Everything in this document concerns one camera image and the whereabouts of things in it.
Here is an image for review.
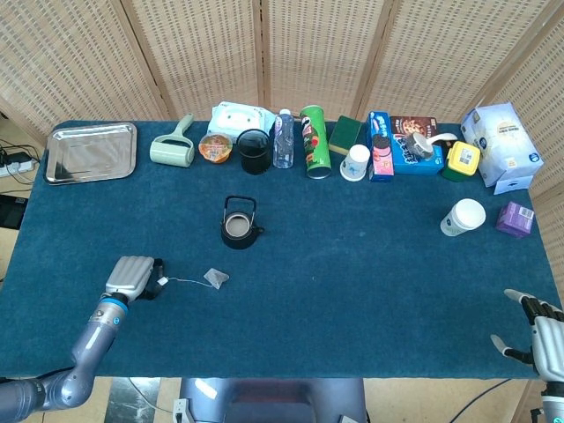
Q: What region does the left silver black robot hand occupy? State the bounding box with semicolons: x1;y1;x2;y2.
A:
104;256;167;301

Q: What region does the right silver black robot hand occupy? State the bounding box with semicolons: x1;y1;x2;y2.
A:
490;288;564;384

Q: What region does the pyramid tea bag with string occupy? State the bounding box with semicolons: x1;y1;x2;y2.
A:
156;266;230;291

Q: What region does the black cast iron teapot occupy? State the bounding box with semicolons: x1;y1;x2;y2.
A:
219;195;266;251

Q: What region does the stainless steel tray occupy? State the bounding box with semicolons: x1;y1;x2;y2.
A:
43;122;138;186

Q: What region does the small purple box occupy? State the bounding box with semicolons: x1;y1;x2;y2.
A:
495;201;535;239

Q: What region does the pale green lint roller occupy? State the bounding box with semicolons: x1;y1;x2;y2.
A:
149;113;196;168

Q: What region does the black device on floor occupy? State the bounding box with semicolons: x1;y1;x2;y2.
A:
0;193;28;230

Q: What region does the orange jelly cup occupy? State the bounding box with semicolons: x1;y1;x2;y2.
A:
197;133;234;164

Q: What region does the white coffee cup with lid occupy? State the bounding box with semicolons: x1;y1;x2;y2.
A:
440;197;486;238

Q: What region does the white power strip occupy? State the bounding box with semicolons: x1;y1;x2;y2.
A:
0;160;39;178

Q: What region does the black mesh pen holder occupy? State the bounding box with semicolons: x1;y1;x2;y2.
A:
236;128;272;175

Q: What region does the white wet wipes pack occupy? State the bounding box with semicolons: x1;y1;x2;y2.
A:
205;101;278;145

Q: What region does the grey robot torso base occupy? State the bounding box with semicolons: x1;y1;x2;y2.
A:
174;377;369;423

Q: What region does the clear plastic water bottle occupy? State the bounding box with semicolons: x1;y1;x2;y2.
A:
272;108;295;170

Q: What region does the yellow green lidded container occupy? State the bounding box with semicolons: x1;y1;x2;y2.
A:
442;141;481;182

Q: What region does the blue table cloth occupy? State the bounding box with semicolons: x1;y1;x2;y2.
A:
0;119;564;381

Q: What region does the large white tissue box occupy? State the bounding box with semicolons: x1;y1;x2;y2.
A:
460;101;545;196

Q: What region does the blue biscuit box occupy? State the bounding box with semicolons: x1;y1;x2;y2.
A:
390;133;444;176

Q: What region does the green chips can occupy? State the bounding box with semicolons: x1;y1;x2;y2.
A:
300;104;332;181

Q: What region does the white paper cup blue flower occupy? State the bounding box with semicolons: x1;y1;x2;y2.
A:
339;144;372;182

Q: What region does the blue pink cookie box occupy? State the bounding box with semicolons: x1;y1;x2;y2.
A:
367;110;395;183

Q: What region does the green yellow sponge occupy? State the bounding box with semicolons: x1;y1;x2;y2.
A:
328;115;363;156

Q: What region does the dark brown cookie box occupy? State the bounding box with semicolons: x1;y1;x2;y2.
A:
390;115;438;138

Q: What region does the wicker folding screen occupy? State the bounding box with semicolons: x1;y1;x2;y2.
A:
0;0;564;423

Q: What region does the black floor cable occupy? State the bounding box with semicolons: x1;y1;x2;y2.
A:
449;379;516;423

